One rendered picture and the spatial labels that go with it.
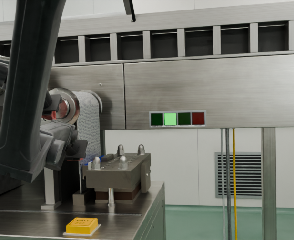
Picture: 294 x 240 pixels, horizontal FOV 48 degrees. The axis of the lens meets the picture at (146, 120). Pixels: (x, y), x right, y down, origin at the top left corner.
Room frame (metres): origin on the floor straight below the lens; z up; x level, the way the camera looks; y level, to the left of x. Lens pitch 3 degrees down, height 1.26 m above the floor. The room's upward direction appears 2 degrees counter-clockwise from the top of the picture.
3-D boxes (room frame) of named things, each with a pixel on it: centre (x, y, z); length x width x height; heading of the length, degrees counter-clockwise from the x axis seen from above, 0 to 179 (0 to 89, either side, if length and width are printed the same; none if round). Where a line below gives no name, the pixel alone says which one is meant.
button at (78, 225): (0.93, 0.19, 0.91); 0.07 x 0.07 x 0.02; 79
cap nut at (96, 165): (1.15, 0.18, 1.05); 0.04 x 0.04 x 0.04
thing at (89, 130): (1.29, 0.23, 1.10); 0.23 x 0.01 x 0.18; 169
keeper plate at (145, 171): (1.31, 0.01, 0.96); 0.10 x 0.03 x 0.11; 169
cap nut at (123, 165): (1.14, 0.09, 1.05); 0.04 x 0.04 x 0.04
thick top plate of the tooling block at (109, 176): (1.31, 0.10, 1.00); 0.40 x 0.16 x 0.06; 169
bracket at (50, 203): (1.15, 0.35, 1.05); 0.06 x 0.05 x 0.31; 169
